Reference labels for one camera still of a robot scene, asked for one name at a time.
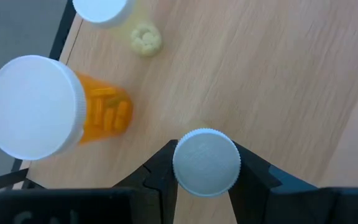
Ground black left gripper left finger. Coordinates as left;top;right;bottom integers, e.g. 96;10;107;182
113;139;179;224

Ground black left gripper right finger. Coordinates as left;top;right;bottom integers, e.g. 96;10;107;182
228;141;318;224

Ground pale yellow pill bottle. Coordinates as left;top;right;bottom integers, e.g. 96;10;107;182
172;128;242;198
72;0;163;58

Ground large orange pill bottle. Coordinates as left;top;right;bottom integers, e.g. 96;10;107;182
0;54;134;161

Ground wooden shelf black metal legs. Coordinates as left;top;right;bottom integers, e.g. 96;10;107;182
0;0;358;224

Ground black aluminium crossbar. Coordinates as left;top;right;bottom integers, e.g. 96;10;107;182
48;0;78;62

